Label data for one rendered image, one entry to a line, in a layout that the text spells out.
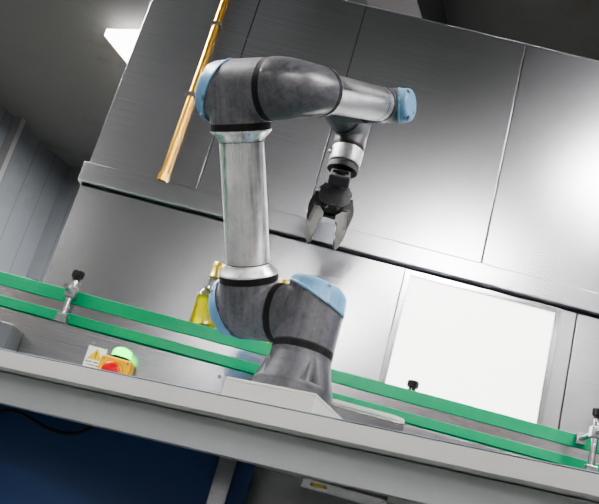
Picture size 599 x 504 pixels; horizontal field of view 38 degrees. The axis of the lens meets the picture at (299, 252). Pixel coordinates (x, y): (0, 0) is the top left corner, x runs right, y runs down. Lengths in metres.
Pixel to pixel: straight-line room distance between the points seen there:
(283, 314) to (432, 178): 1.02
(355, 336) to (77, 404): 0.86
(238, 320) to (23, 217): 4.77
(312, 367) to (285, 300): 0.14
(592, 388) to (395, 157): 0.83
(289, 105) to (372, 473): 0.65
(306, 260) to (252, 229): 0.73
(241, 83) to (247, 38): 1.12
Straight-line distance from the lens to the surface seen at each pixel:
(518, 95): 2.70
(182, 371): 2.01
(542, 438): 2.18
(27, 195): 6.37
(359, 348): 2.30
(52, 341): 2.08
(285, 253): 2.37
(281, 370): 1.55
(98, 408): 1.71
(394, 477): 1.47
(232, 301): 1.67
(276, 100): 1.56
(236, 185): 1.63
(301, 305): 1.60
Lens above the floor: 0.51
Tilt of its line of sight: 19 degrees up
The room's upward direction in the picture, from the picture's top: 16 degrees clockwise
